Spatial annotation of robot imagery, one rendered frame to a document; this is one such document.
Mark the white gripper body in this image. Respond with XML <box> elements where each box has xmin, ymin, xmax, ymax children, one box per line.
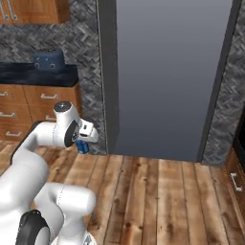
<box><xmin>78</xmin><ymin>122</ymin><xmax>100</xmax><ymax>144</ymax></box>

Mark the blue soda can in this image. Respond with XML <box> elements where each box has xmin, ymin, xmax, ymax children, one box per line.
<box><xmin>76</xmin><ymin>139</ymin><xmax>91</xmax><ymax>155</ymax></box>

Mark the wooden drawer front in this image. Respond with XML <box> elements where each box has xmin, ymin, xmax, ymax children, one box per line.
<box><xmin>22</xmin><ymin>84</ymin><xmax>78</xmax><ymax>107</ymax></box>
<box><xmin>0</xmin><ymin>83</ymin><xmax>29</xmax><ymax>106</ymax></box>
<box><xmin>0</xmin><ymin>103</ymin><xmax>33</xmax><ymax>125</ymax></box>
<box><xmin>0</xmin><ymin>122</ymin><xmax>33</xmax><ymax>142</ymax></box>
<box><xmin>29</xmin><ymin>104</ymin><xmax>82</xmax><ymax>124</ymax></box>

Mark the blue toaster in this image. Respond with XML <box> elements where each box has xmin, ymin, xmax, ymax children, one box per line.
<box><xmin>32</xmin><ymin>49</ymin><xmax>66</xmax><ymax>72</ymax></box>

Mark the grey fridge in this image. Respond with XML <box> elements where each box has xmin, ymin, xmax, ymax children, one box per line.
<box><xmin>96</xmin><ymin>0</ymin><xmax>244</xmax><ymax>164</ymax></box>

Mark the wooden base cupboard drawer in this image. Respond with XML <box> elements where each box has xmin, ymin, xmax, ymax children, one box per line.
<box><xmin>224</xmin><ymin>146</ymin><xmax>245</xmax><ymax>226</ymax></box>

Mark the wooden wall cupboard door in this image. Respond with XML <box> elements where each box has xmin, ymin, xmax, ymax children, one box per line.
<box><xmin>0</xmin><ymin>0</ymin><xmax>60</xmax><ymax>25</ymax></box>

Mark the silver cupboard door handle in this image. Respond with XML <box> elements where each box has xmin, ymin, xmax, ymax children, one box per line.
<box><xmin>9</xmin><ymin>0</ymin><xmax>18</xmax><ymax>21</ymax></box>
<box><xmin>0</xmin><ymin>0</ymin><xmax>10</xmax><ymax>21</ymax></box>

